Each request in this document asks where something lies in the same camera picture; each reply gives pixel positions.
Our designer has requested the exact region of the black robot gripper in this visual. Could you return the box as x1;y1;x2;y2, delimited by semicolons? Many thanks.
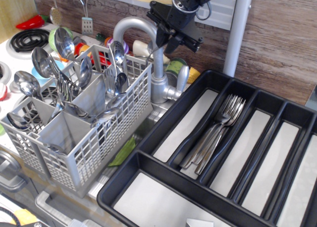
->
147;0;204;54

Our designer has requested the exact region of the silver metal fork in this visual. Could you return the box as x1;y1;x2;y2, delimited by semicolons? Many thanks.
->
146;43;163;65

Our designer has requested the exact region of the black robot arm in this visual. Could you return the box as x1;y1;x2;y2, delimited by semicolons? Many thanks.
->
147;0;211;54

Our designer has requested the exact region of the stack of forks in tray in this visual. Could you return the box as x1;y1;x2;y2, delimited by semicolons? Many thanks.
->
180;94;246;175

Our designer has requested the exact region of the black cutlery tray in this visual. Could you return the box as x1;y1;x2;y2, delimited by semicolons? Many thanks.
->
97;70;317;227

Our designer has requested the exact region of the grey plastic cutlery basket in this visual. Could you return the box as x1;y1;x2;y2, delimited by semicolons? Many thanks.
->
0;56;153;197

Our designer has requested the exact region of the yellow toy corn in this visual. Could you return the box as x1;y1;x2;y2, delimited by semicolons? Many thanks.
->
187;67;201;84

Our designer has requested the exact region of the spoon right compartment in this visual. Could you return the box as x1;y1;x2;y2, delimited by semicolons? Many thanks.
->
109;40;124;72

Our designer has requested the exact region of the silver kitchen faucet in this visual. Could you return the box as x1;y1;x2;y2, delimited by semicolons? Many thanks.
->
113;16;190;104

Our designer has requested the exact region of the hanging toy spatula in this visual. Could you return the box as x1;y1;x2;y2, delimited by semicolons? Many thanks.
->
79;0;94;36

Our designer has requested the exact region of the spoon in middle compartment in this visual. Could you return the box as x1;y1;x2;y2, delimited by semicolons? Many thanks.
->
78;56;92;89

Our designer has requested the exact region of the white metal pole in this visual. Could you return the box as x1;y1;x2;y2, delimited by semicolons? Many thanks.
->
223;0;252;77

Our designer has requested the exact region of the large spoon top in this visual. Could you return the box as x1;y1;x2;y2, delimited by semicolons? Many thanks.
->
54;27;81;64

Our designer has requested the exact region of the large spoon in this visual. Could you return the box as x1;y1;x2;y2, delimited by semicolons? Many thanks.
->
14;70;43;101
54;27;81;64
31;47;61;79

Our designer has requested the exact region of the green toy leaf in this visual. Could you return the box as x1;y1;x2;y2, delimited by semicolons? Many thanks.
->
108;137;136;167

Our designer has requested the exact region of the hanging toy strainer spoon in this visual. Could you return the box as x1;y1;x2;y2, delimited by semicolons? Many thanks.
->
50;0;62;26

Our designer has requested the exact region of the green toy bowl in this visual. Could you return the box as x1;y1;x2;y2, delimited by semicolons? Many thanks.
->
48;27;73;52

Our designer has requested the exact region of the large spoon left upper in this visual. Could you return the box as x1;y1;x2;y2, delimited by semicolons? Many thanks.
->
31;47;61;79

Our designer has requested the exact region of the red toy chili pepper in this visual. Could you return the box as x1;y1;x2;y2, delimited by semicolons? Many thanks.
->
15;14;49;30

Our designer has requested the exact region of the black coil stove burner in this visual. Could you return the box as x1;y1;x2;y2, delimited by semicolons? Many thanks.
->
10;29;50;53

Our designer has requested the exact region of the spoon front left corner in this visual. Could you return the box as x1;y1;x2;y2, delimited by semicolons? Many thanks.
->
6;112;32;132

